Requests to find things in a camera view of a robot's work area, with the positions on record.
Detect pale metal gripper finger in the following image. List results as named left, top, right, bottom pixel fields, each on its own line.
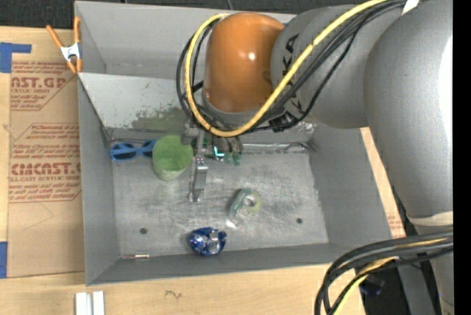
left=194, top=156, right=210, bottom=203
left=188, top=160, right=196, bottom=202

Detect translucent green cup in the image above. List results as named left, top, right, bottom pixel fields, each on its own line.
left=151, top=134, right=195, bottom=183

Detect grey metal bin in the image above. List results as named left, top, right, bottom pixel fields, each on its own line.
left=73, top=0, right=393, bottom=287

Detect clear pale green tape roll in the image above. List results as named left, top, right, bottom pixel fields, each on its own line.
left=225, top=188, right=263, bottom=228

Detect blue crumpled foil packet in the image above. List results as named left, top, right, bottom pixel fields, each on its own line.
left=188, top=226, right=228, bottom=257

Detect blue sunglasses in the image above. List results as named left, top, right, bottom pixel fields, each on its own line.
left=109, top=139, right=157, bottom=162

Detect brown cardboard board red print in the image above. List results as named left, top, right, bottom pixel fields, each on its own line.
left=0, top=25, right=407, bottom=279

